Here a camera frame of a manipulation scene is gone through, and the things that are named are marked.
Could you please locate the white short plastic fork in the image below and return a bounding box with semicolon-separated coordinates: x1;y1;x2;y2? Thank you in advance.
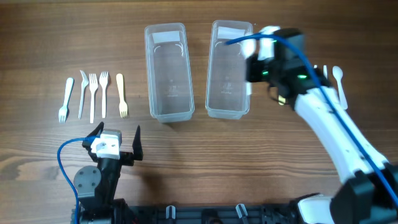
58;77;74;123

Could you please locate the left blue cable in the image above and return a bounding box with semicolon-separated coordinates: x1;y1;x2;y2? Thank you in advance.
57;136;100;224

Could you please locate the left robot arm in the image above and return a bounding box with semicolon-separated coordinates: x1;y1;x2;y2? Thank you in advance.
71;122;144;223

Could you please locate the clear right plastic container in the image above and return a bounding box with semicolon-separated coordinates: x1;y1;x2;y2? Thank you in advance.
205;20;252;119

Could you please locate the cream yellow plastic fork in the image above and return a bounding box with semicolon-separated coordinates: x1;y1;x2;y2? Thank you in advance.
116;73;128;118

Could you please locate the white short plastic spoon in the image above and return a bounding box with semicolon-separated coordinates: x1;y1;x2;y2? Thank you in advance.
332;66;348;110

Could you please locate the right blue cable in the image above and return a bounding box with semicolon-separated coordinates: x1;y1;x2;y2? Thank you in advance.
224;32;398;209

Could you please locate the white plastic knife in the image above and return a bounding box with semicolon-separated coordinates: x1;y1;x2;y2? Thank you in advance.
78;70;89;119

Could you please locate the blue cable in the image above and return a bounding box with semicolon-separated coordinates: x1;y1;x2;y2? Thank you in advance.
57;136;100;224
224;32;398;209

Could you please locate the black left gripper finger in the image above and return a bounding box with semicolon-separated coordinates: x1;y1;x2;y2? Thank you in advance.
132;125;143;161
86;122;104;138

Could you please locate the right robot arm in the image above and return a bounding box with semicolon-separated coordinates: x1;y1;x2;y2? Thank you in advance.
241;26;397;223

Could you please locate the clear plastic container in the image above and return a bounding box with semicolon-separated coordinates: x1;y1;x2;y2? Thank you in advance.
205;20;252;119
144;23;195;123

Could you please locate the clear left plastic container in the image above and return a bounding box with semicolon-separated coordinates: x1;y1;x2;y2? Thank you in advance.
144;23;195;123

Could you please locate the white slim plastic spoon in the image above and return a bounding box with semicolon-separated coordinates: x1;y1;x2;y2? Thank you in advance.
323;65;328;79

